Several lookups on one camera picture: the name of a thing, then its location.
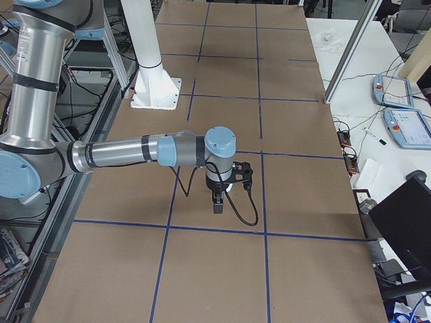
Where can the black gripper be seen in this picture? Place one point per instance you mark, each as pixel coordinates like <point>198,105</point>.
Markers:
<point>215,186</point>

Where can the orange black connector board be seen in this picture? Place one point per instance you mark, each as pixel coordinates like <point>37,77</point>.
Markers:
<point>344,138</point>

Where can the white paper sheet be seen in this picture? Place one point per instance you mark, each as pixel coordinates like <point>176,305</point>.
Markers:
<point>366,179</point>

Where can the black white marker pen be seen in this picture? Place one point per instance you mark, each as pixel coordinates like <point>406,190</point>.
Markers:
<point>374,136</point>

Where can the black monitor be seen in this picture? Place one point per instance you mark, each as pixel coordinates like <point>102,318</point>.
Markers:
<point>403,219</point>

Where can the clear plastic bag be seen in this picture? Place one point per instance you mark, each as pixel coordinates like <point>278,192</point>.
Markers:
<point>329,41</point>

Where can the upper blue teach pendant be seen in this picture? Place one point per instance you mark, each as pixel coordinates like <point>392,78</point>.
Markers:
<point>393,92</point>

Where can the blue teach pendant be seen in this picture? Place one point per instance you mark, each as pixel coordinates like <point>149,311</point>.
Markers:
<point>393,92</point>
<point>408,128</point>

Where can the lower blue teach pendant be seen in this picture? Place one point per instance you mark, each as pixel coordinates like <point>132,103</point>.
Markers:
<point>408,128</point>

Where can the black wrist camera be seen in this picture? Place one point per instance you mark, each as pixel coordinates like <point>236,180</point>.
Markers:
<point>242,172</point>

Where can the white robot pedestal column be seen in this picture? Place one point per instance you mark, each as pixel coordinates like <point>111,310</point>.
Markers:
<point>154,87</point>

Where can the aluminium frame post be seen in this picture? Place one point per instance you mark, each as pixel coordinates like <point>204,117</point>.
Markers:
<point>358,33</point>

